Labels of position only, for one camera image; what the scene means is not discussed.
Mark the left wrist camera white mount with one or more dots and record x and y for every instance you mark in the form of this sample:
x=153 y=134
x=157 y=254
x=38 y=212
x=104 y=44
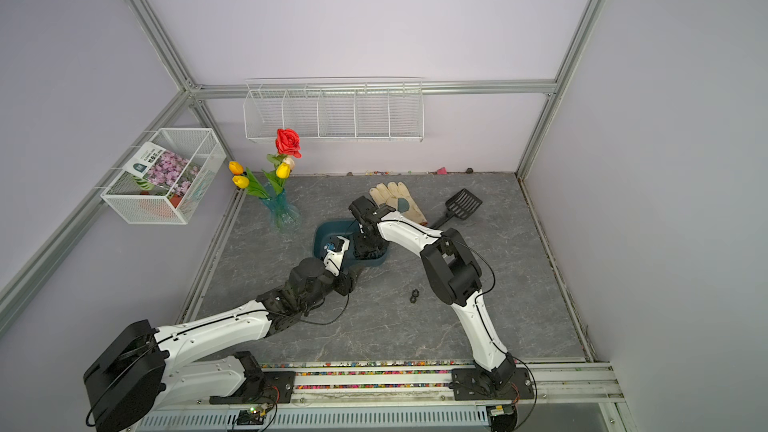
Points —
x=336 y=254

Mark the red artificial rose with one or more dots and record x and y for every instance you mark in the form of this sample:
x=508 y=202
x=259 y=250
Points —
x=288 y=143

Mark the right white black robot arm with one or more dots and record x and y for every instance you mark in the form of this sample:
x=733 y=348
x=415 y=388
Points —
x=453 y=274

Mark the black slotted plastic scoop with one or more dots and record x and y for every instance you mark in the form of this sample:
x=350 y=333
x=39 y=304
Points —
x=461 y=205

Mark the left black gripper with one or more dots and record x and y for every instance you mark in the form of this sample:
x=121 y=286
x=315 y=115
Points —
x=345 y=283

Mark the beige work glove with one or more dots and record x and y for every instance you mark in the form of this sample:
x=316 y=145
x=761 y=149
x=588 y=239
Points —
x=397 y=196

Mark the yellow tulip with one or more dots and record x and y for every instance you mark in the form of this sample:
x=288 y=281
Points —
x=236 y=168
x=241 y=181
x=283 y=171

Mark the yellow tulip upper left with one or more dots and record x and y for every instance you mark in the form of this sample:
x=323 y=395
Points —
x=236 y=168

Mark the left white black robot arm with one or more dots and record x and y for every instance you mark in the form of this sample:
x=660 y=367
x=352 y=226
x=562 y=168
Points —
x=139 y=368

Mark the teal plastic storage box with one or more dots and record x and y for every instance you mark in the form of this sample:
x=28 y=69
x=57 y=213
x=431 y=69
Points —
x=328 y=239

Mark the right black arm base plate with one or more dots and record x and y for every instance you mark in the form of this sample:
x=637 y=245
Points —
x=474 y=384

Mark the teal glass flower vase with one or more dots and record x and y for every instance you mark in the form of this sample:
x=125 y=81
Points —
x=284 y=217

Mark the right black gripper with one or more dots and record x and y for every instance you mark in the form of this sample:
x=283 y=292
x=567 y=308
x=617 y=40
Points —
x=360 y=244

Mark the purple flower seed packet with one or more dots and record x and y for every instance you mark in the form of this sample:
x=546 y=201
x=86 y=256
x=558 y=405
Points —
x=155 y=168

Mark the aluminium front rail frame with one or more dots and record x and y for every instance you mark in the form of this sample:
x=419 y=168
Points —
x=408 y=395

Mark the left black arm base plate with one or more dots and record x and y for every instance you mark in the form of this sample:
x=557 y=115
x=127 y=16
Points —
x=264 y=388

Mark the white wire side basket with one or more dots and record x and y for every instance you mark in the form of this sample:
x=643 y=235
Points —
x=137 y=207

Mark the yellow tulip right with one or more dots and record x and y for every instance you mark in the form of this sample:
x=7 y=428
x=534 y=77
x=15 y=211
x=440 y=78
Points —
x=283 y=171

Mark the yellow tulip lower left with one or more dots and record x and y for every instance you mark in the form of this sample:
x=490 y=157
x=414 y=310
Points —
x=241 y=181

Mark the white wire wall shelf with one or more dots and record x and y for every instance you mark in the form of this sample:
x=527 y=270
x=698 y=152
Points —
x=335 y=108

